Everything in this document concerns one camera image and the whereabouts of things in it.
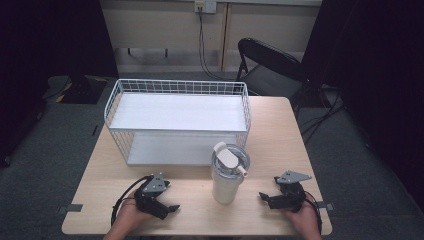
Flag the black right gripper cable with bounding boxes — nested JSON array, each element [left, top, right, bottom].
[[303, 190, 324, 234]]

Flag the dark curtain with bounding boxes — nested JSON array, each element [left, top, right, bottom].
[[300, 0, 424, 214]]

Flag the black folding chair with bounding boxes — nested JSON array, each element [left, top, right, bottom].
[[235, 37, 309, 103]]

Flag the white wire shelf rack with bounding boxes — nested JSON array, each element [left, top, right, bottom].
[[103, 78, 253, 167]]

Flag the black wall bracket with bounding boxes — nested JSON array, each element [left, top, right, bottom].
[[126, 47, 169, 58]]

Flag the black wall socket cable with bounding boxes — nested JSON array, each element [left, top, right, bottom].
[[198, 8, 236, 82]]

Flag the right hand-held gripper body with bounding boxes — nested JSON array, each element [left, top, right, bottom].
[[267, 170, 313, 214]]

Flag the white cup with lid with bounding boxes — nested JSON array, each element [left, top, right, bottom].
[[210, 141, 251, 206]]

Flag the black stand base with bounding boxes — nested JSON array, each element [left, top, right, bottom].
[[42, 74, 109, 105]]

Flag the grey tape strip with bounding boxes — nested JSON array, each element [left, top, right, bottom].
[[315, 201, 335, 212], [56, 203, 84, 215]]

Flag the black floor cables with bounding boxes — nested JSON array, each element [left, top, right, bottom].
[[299, 84, 348, 145]]

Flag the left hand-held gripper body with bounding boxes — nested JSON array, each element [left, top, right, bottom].
[[134, 172, 172, 221]]

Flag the person's left hand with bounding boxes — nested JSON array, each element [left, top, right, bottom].
[[114, 191, 155, 233]]

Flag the person's right hand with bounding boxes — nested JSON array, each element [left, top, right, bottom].
[[283, 196, 322, 233]]

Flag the white wall socket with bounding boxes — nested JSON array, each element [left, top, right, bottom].
[[194, 0, 218, 15]]

